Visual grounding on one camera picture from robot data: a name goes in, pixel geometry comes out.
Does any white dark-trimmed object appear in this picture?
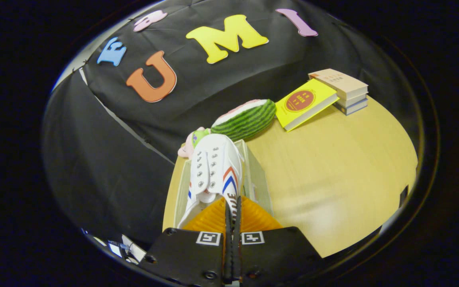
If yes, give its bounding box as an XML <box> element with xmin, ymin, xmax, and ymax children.
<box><xmin>121</xmin><ymin>234</ymin><xmax>147</xmax><ymax>263</ymax></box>

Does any blue printed item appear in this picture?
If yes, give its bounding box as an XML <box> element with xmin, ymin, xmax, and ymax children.
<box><xmin>108</xmin><ymin>239</ymin><xmax>129</xmax><ymax>259</ymax></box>

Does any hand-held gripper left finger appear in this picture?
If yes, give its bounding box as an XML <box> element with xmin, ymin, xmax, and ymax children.
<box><xmin>138</xmin><ymin>195</ymin><xmax>232</xmax><ymax>287</ymax></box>

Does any small dark object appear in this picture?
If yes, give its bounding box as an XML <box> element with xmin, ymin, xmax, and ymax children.
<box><xmin>398</xmin><ymin>185</ymin><xmax>410</xmax><ymax>208</ymax></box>

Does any tan book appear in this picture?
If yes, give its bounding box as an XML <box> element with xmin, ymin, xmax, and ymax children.
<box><xmin>308</xmin><ymin>69</ymin><xmax>369</xmax><ymax>100</ymax></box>

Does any white striped canvas shoe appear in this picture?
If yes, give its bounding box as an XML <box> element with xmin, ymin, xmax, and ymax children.
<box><xmin>177</xmin><ymin>134</ymin><xmax>244</xmax><ymax>230</ymax></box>

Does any watermelon slice plush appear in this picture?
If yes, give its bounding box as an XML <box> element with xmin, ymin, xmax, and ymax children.
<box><xmin>210</xmin><ymin>99</ymin><xmax>277</xmax><ymax>142</ymax></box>

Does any blue-edged book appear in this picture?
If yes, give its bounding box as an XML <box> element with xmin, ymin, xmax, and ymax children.
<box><xmin>333</xmin><ymin>98</ymin><xmax>369</xmax><ymax>116</ymax></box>

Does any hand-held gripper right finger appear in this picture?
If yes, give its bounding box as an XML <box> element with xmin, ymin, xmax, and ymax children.
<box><xmin>235</xmin><ymin>195</ymin><xmax>322</xmax><ymax>284</ymax></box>

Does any cream book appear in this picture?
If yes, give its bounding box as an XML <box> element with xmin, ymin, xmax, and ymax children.
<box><xmin>336</xmin><ymin>93</ymin><xmax>369</xmax><ymax>108</ymax></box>

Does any pink and green plush toy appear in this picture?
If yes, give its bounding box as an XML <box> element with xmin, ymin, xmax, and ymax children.
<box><xmin>178</xmin><ymin>127</ymin><xmax>212</xmax><ymax>159</ymax></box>

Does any yellow book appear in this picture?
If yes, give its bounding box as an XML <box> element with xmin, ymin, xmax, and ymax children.
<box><xmin>275</xmin><ymin>78</ymin><xmax>339</xmax><ymax>132</ymax></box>

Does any pale green storage box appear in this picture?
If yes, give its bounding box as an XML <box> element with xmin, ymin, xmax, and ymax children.
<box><xmin>173</xmin><ymin>139</ymin><xmax>275</xmax><ymax>230</ymax></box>

